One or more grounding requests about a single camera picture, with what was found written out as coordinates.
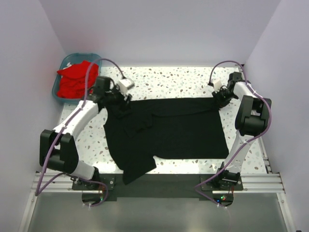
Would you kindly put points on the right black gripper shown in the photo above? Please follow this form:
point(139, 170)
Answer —
point(220, 104)

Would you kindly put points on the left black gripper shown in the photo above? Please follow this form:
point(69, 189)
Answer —
point(123, 105)

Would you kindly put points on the black t shirt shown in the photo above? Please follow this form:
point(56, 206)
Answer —
point(178, 129)

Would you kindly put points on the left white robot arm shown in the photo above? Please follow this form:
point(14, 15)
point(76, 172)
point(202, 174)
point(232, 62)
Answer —
point(58, 150)

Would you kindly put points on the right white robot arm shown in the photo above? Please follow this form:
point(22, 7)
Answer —
point(251, 122)

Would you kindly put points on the red t shirt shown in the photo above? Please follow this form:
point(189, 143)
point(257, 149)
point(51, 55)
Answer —
point(72, 81)

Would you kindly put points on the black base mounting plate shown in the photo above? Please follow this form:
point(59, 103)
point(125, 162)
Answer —
point(160, 186)

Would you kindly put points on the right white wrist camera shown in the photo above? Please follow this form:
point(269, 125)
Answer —
point(216, 84)

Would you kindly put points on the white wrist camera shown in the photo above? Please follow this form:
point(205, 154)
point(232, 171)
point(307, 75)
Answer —
point(125, 85)
point(216, 84)

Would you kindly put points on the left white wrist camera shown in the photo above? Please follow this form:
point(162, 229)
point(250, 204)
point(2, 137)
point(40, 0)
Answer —
point(125, 85)

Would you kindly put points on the aluminium frame rail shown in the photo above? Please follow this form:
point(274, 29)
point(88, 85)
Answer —
point(260, 207)

